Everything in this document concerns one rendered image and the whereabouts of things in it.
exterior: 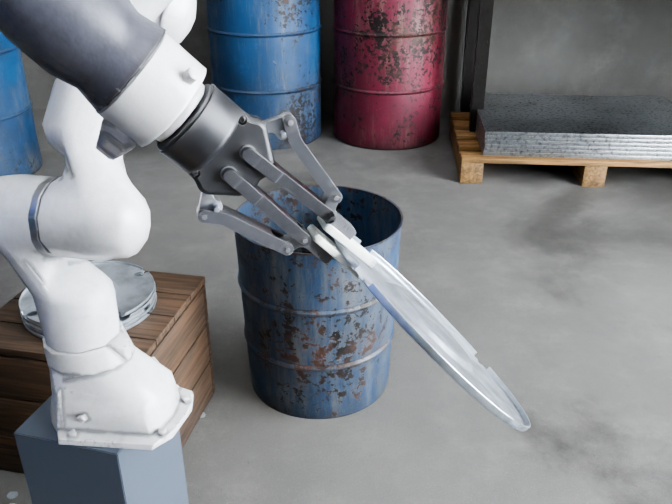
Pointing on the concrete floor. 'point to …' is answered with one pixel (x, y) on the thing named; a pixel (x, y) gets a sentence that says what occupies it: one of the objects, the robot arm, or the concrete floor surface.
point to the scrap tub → (317, 312)
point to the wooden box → (195, 357)
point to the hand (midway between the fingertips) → (341, 246)
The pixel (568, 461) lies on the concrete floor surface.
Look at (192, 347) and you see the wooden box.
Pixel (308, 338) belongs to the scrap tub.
